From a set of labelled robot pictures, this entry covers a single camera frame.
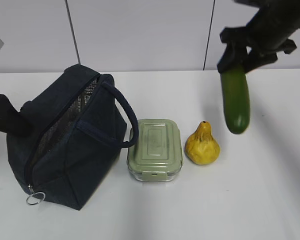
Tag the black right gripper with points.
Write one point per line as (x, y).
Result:
(264, 35)

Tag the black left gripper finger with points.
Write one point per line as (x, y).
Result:
(14, 122)

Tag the green cucumber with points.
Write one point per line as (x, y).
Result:
(236, 99)

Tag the navy blue lunch bag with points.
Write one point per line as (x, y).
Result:
(81, 122)

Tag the yellow pear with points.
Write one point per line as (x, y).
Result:
(201, 147)

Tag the green lidded glass container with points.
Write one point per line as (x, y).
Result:
(157, 156)

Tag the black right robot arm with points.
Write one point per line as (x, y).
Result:
(280, 9)

